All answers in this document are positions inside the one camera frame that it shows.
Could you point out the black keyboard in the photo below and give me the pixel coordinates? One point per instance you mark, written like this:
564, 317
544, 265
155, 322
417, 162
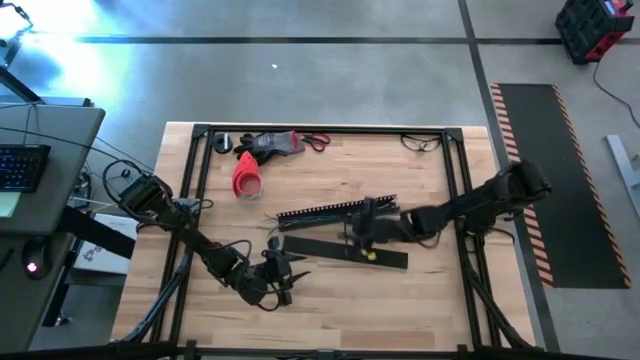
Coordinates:
22, 167

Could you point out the black desk support bar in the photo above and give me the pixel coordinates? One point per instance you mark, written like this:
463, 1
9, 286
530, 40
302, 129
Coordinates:
95, 232

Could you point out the black computer mouse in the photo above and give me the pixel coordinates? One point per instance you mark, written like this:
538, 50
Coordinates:
36, 255

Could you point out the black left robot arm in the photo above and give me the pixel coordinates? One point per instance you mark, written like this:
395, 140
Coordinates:
200, 245

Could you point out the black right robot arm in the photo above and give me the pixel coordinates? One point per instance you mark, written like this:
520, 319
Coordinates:
480, 200

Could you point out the clear safety glasses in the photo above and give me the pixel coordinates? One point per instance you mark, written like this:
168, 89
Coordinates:
429, 144

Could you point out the orange tape dispenser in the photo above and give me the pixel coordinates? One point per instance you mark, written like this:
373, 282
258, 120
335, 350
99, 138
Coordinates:
245, 172

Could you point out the white cardboard box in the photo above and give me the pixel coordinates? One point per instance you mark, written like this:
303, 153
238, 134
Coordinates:
107, 255

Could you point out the black and red toolbox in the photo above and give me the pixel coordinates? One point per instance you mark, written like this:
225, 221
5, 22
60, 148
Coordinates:
590, 27

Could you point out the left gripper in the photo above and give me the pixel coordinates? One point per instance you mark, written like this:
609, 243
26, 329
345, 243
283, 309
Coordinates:
272, 277

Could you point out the green sticky note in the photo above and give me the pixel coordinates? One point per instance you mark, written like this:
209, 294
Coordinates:
7, 204

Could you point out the black hazard-striped floor mat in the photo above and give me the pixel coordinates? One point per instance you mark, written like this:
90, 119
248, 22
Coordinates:
560, 185

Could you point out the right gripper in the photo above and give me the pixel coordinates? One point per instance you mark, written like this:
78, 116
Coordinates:
380, 230

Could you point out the grey office desk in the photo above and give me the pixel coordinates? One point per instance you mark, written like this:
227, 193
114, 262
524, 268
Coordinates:
60, 130

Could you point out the grey metal beam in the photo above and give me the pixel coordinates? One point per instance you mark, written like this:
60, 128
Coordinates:
622, 165

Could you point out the black duct cover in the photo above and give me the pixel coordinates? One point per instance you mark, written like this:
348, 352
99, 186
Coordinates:
325, 248

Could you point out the black round disc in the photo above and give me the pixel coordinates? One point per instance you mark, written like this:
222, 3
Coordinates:
222, 143

